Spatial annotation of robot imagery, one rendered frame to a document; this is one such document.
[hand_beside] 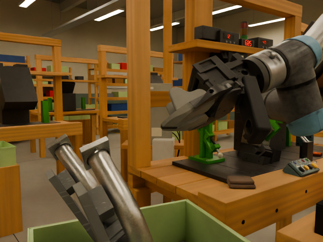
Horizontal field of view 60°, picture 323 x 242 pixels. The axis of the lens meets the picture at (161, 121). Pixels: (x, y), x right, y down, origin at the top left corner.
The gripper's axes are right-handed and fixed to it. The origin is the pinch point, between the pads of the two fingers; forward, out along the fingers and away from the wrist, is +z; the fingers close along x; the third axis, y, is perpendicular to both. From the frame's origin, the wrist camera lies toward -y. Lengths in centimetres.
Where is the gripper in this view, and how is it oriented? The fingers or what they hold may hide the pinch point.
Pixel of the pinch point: (171, 127)
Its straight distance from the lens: 43.7
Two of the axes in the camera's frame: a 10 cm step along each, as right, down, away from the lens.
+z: -8.4, 3.9, -3.7
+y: -5.4, -7.1, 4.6
